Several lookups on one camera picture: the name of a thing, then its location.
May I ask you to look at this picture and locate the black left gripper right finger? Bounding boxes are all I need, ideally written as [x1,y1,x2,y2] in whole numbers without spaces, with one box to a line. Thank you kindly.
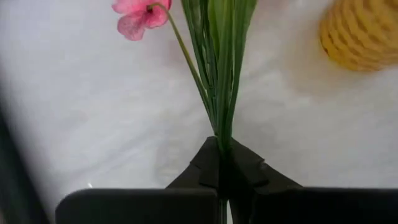
[228,138,398,224]

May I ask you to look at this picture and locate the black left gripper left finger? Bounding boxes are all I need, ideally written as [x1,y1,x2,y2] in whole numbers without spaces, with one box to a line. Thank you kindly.
[55,136,223,224]

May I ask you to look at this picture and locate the pink artificial flower bunch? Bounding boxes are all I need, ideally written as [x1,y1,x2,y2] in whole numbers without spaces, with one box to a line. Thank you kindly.
[111,0,259,224]

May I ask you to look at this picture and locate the yellow glass vase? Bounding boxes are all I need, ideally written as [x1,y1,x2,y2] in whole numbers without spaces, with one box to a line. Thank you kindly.
[318,0,398,73]

